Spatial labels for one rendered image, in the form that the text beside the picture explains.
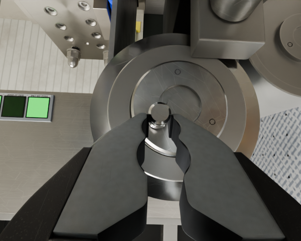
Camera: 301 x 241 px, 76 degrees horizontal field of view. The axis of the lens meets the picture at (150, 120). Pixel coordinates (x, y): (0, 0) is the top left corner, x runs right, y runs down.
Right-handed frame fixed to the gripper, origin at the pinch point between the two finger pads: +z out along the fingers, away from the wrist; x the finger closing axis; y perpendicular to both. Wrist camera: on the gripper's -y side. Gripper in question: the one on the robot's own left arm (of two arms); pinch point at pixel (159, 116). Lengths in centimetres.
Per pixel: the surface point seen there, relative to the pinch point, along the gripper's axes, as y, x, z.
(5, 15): 7, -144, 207
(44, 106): 16.7, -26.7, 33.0
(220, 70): -1.6, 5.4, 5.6
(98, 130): 3.1, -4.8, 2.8
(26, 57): 42, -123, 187
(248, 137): 3.2, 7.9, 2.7
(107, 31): -1.3, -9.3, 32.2
